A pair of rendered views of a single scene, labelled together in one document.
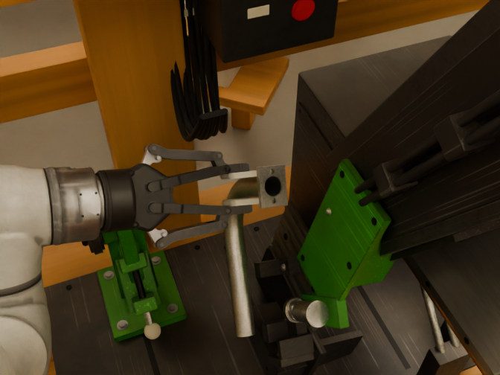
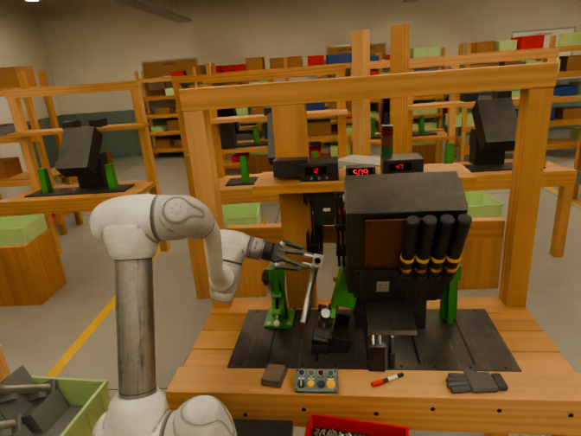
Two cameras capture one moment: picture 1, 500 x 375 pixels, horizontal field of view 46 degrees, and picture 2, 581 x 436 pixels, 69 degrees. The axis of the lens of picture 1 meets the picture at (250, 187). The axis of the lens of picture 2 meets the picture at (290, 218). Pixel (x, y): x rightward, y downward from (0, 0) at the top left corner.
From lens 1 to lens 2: 112 cm
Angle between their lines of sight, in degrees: 37
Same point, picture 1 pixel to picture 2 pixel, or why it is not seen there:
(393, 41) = not seen: hidden behind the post
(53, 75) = (272, 230)
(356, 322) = (356, 345)
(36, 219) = (244, 244)
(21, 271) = (235, 258)
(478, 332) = (373, 321)
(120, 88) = (289, 234)
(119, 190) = (268, 245)
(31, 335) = (232, 272)
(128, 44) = (293, 219)
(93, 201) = (259, 245)
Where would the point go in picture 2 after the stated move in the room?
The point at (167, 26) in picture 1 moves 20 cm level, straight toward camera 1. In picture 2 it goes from (306, 215) to (292, 232)
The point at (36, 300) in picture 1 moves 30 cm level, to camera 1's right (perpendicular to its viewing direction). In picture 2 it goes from (237, 269) to (304, 281)
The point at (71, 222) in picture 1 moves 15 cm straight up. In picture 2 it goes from (252, 248) to (248, 213)
